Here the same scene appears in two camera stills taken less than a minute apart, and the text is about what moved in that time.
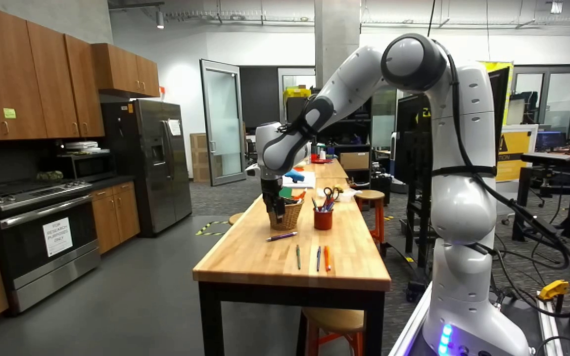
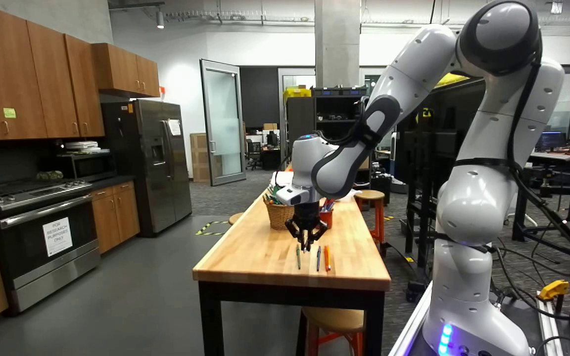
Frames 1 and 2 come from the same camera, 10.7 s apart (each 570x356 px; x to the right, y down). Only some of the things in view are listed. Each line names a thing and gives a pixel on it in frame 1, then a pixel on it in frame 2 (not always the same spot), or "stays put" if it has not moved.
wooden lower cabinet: x=116 y=211 stays put
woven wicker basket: x=288 y=219 stays put
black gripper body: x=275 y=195 -> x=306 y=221
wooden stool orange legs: x=328 y=322 stays put
